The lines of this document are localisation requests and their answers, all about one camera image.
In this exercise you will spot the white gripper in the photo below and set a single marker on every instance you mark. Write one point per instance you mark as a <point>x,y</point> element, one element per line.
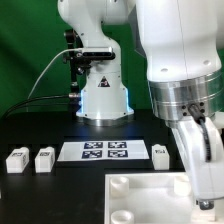
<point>206,178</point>

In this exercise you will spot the white square tabletop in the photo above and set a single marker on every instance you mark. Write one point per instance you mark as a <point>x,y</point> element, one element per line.
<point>152,198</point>

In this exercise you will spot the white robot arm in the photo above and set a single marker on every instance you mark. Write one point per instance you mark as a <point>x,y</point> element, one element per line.
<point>179,40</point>

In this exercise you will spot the white tag sheet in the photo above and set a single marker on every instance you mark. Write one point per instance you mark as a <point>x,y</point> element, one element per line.
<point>103,150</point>

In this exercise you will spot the black camera stand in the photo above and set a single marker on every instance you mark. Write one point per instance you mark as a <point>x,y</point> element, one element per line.
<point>80,60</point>

